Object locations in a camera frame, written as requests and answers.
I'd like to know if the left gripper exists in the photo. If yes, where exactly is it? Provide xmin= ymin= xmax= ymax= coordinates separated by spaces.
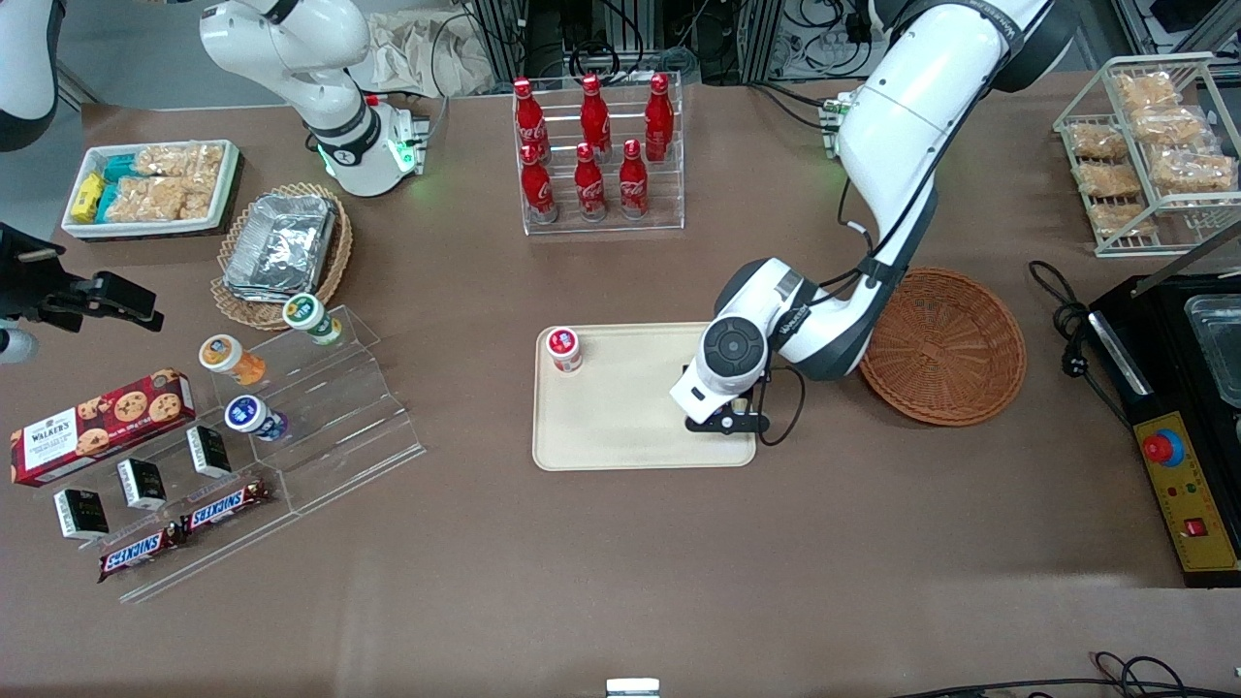
xmin=669 ymin=366 xmax=773 ymax=436

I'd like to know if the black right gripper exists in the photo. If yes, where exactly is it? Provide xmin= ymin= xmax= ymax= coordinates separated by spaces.
xmin=0 ymin=223 xmax=165 ymax=333

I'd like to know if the beige plastic tray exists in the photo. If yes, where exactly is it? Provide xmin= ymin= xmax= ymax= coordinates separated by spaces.
xmin=531 ymin=321 xmax=757 ymax=472

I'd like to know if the brown wicker basket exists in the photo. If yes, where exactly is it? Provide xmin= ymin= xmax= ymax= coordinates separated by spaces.
xmin=858 ymin=267 xmax=1027 ymax=428

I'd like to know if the light wicker basket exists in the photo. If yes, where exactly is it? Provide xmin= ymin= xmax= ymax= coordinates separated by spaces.
xmin=211 ymin=182 xmax=355 ymax=333

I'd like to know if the white rectangular bin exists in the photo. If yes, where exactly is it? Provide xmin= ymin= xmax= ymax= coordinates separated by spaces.
xmin=60 ymin=139 xmax=241 ymax=241

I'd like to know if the red Walkers cookie box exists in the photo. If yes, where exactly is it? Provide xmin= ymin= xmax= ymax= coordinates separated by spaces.
xmin=10 ymin=368 xmax=198 ymax=488

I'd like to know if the clear bag of crispy snacks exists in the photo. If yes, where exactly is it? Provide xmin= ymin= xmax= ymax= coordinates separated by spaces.
xmin=111 ymin=174 xmax=217 ymax=223
xmin=134 ymin=143 xmax=227 ymax=178

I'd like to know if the orange-lid gum jar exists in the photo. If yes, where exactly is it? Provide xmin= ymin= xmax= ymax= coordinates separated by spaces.
xmin=199 ymin=334 xmax=268 ymax=387

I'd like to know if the small black carton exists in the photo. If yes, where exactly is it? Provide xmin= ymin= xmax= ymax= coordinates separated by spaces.
xmin=53 ymin=488 xmax=111 ymax=541
xmin=116 ymin=458 xmax=168 ymax=511
xmin=186 ymin=425 xmax=233 ymax=478

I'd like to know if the red-lid gum jar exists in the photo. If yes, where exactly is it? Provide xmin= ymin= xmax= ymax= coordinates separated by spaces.
xmin=546 ymin=327 xmax=585 ymax=374

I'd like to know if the purple-lid gum jar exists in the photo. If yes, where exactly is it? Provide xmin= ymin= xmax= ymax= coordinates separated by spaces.
xmin=225 ymin=396 xmax=289 ymax=443

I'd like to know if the stack of foil trays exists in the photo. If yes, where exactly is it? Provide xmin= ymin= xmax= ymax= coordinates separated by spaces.
xmin=223 ymin=192 xmax=337 ymax=301

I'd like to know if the green-lid gum jar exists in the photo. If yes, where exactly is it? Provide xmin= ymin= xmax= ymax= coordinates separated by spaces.
xmin=283 ymin=294 xmax=343 ymax=347

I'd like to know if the clear acrylic bottle rack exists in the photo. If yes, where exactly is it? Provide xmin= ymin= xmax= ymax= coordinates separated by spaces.
xmin=511 ymin=71 xmax=685 ymax=237

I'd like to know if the Snickers chocolate bar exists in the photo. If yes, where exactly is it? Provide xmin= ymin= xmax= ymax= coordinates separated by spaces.
xmin=97 ymin=528 xmax=187 ymax=584
xmin=179 ymin=478 xmax=273 ymax=536

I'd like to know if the red Coca-Cola bottle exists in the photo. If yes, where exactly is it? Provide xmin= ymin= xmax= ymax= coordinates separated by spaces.
xmin=521 ymin=143 xmax=558 ymax=225
xmin=580 ymin=74 xmax=613 ymax=156
xmin=512 ymin=78 xmax=549 ymax=161
xmin=619 ymin=139 xmax=651 ymax=220
xmin=644 ymin=73 xmax=676 ymax=162
xmin=574 ymin=143 xmax=608 ymax=223

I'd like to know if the clear acrylic stepped stand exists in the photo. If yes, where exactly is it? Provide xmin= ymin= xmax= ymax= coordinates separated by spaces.
xmin=34 ymin=305 xmax=428 ymax=604

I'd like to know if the background equipment rack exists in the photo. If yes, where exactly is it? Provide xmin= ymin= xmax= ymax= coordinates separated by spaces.
xmin=465 ymin=0 xmax=878 ymax=86

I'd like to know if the beige cloth bag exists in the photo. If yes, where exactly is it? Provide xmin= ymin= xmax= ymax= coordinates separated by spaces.
xmin=349 ymin=10 xmax=497 ymax=98

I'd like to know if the black countertop appliance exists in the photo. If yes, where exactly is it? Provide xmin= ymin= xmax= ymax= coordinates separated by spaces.
xmin=1086 ymin=221 xmax=1241 ymax=420

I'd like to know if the bagged fried snack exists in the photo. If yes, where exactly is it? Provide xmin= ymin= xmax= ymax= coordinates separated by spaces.
xmin=1076 ymin=160 xmax=1144 ymax=201
xmin=1088 ymin=202 xmax=1161 ymax=239
xmin=1066 ymin=123 xmax=1130 ymax=162
xmin=1115 ymin=73 xmax=1180 ymax=110
xmin=1149 ymin=147 xmax=1238 ymax=194
xmin=1130 ymin=107 xmax=1209 ymax=147

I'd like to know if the yellow emergency stop box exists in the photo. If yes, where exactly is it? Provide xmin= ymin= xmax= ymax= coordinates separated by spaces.
xmin=1132 ymin=412 xmax=1241 ymax=589

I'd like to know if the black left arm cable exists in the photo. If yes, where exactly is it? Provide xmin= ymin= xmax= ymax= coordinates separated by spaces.
xmin=754 ymin=365 xmax=808 ymax=449

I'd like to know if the black power cable with plug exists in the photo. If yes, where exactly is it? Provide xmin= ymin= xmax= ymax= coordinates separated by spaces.
xmin=1028 ymin=260 xmax=1131 ymax=429

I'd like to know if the white wire rack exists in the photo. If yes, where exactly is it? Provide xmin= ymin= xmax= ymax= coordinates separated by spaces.
xmin=1054 ymin=53 xmax=1241 ymax=258

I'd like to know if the black floor cable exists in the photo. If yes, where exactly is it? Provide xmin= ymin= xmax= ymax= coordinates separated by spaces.
xmin=892 ymin=651 xmax=1241 ymax=698

